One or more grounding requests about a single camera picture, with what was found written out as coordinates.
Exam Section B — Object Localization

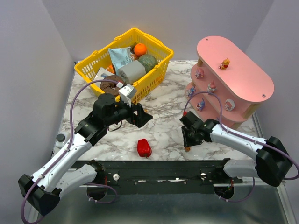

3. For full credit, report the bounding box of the red bell pepper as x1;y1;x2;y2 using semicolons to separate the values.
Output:
137;139;152;158

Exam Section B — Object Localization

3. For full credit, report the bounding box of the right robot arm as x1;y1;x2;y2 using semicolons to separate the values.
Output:
180;112;293;187

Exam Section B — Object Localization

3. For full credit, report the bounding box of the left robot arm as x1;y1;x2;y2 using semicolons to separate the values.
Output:
18;93;153;216

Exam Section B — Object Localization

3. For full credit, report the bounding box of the pink three-tier shelf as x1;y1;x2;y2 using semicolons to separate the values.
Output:
185;36;274;129

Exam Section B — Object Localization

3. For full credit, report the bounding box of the yellow plastic shopping basket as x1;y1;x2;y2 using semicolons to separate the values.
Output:
74;28;174;104

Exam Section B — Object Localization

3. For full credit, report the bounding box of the grey paper towel roll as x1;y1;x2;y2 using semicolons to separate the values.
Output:
117;60;146;85

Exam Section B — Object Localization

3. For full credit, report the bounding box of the orange fruit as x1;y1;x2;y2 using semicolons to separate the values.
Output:
108;65;115;73
134;43;147;57

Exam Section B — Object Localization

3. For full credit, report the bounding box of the light blue chips bag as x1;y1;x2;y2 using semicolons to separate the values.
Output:
108;47;134;73

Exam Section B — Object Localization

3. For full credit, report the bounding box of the green melon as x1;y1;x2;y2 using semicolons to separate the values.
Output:
138;54;158;73

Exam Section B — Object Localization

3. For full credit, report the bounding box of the white bottle black cap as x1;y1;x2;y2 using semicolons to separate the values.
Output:
55;132;70;149

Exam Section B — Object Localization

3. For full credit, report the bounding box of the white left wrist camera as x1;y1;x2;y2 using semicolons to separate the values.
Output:
118;84;137;107

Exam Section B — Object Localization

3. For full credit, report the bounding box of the white package blue handle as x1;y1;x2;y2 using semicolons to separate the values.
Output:
93;67;114;85

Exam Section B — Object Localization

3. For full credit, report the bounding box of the black mounting rail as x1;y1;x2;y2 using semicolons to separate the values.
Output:
77;160;243;196

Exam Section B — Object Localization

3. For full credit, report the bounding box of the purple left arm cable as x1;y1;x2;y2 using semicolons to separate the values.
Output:
20;80;123;224

